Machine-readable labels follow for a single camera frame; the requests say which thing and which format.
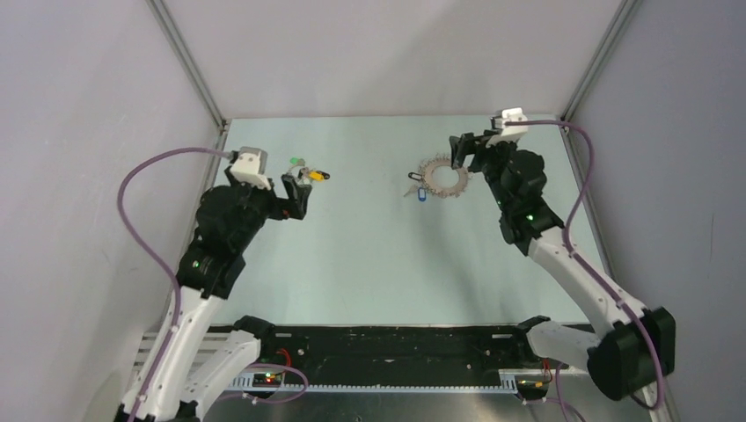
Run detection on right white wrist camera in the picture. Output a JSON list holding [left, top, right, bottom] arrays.
[[486, 107, 529, 148]]

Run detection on blue tagged key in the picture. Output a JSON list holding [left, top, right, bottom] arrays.
[[404, 185, 428, 202]]

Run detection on right controller board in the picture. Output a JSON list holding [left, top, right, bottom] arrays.
[[516, 376, 553, 402]]

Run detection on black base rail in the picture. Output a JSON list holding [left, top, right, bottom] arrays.
[[258, 325, 558, 389]]

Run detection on left aluminium frame rails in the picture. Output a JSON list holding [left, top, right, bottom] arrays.
[[132, 331, 229, 374]]

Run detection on yellow key tag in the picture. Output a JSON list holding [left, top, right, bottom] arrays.
[[308, 170, 329, 181]]

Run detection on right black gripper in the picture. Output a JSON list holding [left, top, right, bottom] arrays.
[[450, 130, 518, 213]]

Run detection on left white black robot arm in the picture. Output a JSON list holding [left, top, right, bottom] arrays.
[[115, 174, 312, 421]]

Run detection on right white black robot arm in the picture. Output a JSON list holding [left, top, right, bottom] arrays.
[[449, 130, 677, 401]]

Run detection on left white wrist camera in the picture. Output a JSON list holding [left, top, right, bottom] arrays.
[[228, 147, 273, 190]]

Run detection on left controller board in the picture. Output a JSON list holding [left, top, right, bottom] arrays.
[[245, 372, 285, 390]]

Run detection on controller board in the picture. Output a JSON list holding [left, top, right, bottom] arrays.
[[245, 372, 285, 390], [516, 376, 553, 402]]

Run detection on metal disc with keyrings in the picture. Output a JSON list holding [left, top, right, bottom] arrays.
[[416, 154, 470, 199]]

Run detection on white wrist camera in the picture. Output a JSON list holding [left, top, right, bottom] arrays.
[[486, 107, 529, 148], [228, 147, 273, 190]]

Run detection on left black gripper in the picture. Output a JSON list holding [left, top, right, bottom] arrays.
[[225, 166, 310, 251]]

